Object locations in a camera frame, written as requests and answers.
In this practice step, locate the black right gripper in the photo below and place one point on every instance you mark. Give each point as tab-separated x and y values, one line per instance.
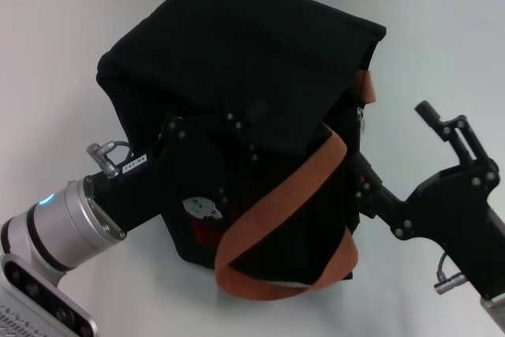
453	210

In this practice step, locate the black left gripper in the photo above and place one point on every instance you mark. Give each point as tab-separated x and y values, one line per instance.
158	179

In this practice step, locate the silver zipper pull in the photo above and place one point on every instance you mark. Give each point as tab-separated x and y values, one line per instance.
361	120

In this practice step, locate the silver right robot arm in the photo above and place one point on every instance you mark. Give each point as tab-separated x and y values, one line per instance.
495	317

